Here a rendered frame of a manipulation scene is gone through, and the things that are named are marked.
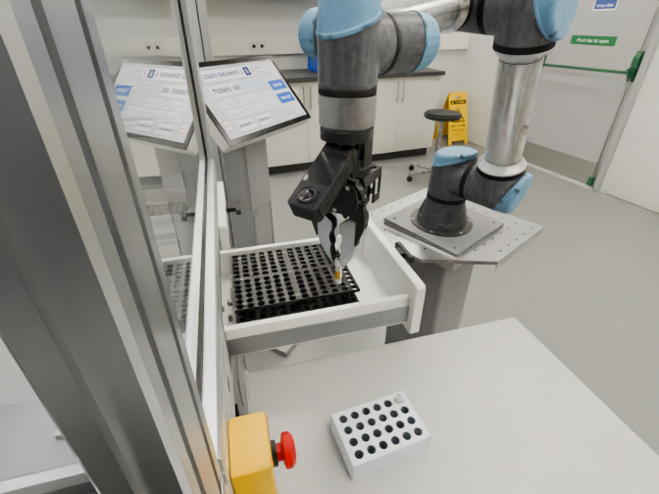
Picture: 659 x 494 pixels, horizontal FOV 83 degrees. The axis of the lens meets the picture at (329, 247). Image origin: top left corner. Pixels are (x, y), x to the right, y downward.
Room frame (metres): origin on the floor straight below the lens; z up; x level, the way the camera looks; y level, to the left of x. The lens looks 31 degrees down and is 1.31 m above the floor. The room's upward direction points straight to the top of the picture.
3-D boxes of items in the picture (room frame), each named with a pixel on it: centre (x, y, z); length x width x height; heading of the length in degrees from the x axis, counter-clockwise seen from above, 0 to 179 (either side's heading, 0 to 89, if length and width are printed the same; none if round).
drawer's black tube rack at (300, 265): (0.59, 0.07, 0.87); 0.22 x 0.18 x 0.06; 105
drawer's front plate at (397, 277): (0.64, -0.12, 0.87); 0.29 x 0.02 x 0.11; 15
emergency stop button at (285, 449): (0.25, 0.06, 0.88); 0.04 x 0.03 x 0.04; 15
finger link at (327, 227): (0.52, -0.01, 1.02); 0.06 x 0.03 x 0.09; 150
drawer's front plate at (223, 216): (0.86, 0.27, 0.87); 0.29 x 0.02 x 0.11; 15
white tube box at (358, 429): (0.34, -0.08, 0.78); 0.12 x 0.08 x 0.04; 111
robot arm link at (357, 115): (0.51, -0.02, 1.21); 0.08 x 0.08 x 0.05
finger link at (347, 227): (0.50, -0.04, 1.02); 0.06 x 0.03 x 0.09; 150
